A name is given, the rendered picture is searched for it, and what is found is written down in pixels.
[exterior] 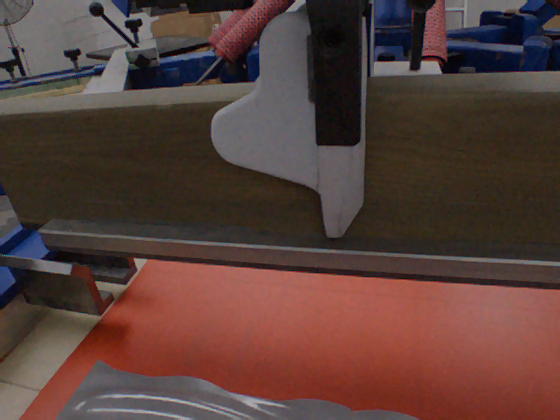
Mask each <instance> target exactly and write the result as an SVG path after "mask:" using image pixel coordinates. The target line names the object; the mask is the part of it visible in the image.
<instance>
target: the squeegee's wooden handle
mask: <svg viewBox="0 0 560 420"><path fill-rule="evenodd" d="M257 84H258V82H256V83H239V84H221V85H204V86H187V87H169V88H152V89H145V90H135V91H119V92H101V93H88V94H84V95H69V96H52V97H38V98H34V99H20V100H5V101H3V102H0V181H1V185H2V187H3V188H4V190H5V192H6V196H7V197H8V199H9V201H10V203H11V205H12V208H13V210H14V212H15V214H16V216H17V218H18V220H19V222H20V224H21V226H22V228H23V229H24V230H31V231H38V230H39V229H40V228H41V227H43V226H44V225H45V224H46V223H47V222H49V221H50V220H52V219H61V220H78V221H95V222H113V223H130V224H148V225H165V226H183V227H201V228H219V229H237V230H255V231H273V232H291V233H326V231H325V226H324V222H323V216H322V210H321V201H320V194H319V193H317V192H316V191H315V190H314V189H312V188H310V187H307V186H305V185H302V184H298V183H295V182H291V181H289V180H286V179H282V178H279V177H275V176H272V175H269V174H266V173H263V172H259V171H256V170H253V169H249V168H247V167H240V166H237V165H233V164H231V163H229V162H227V161H226V160H225V159H224V158H223V157H222V156H221V155H220V154H219V153H218V152H217V150H215V148H214V146H213V143H212V139H211V136H212V121H213V118H214V116H215V114H216V113H217V112H218V111H219V110H221V109H223V108H225V107H226V106H228V105H230V104H232V103H233V102H234V101H236V100H238V99H241V98H243V97H245V96H247V95H249V94H250V93H252V91H253V90H254V89H255V87H256V86H257ZM364 188H365V189H364V204H363V206H362V207H361V209H360V210H359V211H358V212H357V214H356V215H355V217H354V218H353V220H352V221H351V224H350V226H349V227H348V229H347V230H346V231H345V232H344V234H346V235H365V236H382V237H400V238H418V239H435V240H450V239H452V240H469V241H486V242H503V243H520V244H526V243H536V244H552V245H560V72H559V71H545V72H529V71H528V72H513V73H502V72H496V73H480V74H474V73H463V74H446V75H442V74H430V75H413V76H404V75H396V76H379V77H367V90H366V109H365V179H364Z"/></svg>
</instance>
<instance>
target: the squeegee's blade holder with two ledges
mask: <svg viewBox="0 0 560 420"><path fill-rule="evenodd" d="M38 232H39V234H40V236H41V238H42V240H43V243H44V244H45V245H51V246H58V247H69V248H82V249H93V250H105V251H117V252H128V253H141V254H153V255H165V256H178V257H190V258H203V259H215V260H228V261H240V262H252V263H266V264H278V265H290V266H303V267H315V268H329V269H341V270H345V269H353V270H365V271H378V272H391V273H403V274H415V275H417V274H427V275H438V276H451V277H463V278H469V277H474V278H486V279H497V280H521V281H532V282H543V283H548V282H555V283H560V245H552V244H536V243H526V244H520V243H503V242H486V241H469V240H452V239H450V240H435V239H418V238H400V237H382V236H365V235H346V234H343V235H342V237H339V238H330V237H327V234H326V233H291V232H273V231H255V230H237V229H219V228H201V227H183V226H165V225H148V224H130V223H113V222H95V221H78V220H61V219H52V220H50V221H49V222H47V223H46V224H45V225H44V226H43V227H41V228H40V229H39V230H38Z"/></svg>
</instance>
